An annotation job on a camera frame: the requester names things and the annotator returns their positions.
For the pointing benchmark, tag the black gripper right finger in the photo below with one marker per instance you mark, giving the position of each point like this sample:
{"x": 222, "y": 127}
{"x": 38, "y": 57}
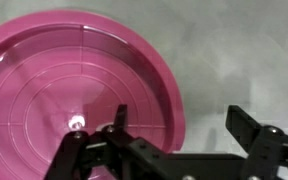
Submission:
{"x": 267, "y": 150}

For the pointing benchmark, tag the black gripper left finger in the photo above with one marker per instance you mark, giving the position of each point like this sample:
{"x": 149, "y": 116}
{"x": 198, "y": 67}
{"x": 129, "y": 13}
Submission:
{"x": 117, "y": 156}

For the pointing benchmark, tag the pink round plastic lid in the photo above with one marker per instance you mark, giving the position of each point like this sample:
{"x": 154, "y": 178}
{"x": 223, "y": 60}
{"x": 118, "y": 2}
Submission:
{"x": 50, "y": 83}

